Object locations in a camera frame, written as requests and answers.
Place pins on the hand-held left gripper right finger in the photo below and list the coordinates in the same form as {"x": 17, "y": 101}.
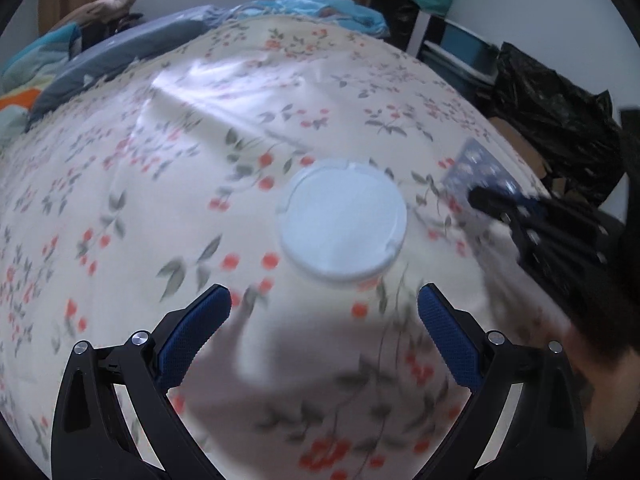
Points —
{"x": 445, "y": 335}

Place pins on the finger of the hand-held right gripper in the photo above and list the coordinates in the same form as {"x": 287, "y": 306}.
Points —
{"x": 487, "y": 200}
{"x": 565, "y": 217}

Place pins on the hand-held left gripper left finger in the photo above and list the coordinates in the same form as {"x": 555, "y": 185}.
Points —
{"x": 200, "y": 330}

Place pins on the silver pill blister pack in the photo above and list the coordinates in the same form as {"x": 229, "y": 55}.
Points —
{"x": 475, "y": 165}

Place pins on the white round plastic lid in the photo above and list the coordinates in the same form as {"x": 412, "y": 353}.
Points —
{"x": 340, "y": 220}

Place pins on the person's right forearm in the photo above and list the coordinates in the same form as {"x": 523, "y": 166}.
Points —
{"x": 600, "y": 400}

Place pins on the cardboard box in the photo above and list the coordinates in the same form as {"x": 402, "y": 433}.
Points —
{"x": 520, "y": 145}

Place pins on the black plastic bag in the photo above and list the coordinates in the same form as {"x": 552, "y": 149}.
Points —
{"x": 555, "y": 110}

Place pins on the blue storage bin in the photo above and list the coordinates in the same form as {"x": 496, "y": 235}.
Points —
{"x": 470, "y": 47}

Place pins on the white shelf unit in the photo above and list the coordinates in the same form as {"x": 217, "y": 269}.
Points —
{"x": 425, "y": 35}

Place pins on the floral tablecloth with tassels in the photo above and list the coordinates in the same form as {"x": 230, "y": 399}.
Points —
{"x": 150, "y": 160}

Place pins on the light blue blanket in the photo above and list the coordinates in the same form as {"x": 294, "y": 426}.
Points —
{"x": 325, "y": 10}

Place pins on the grey-blue quilt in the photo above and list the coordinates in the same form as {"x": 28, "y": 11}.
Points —
{"x": 125, "y": 45}

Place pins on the teal and orange blanket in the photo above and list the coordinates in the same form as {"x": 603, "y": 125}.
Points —
{"x": 30, "y": 65}

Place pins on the brown pillow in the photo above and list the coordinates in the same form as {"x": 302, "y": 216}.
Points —
{"x": 100, "y": 7}

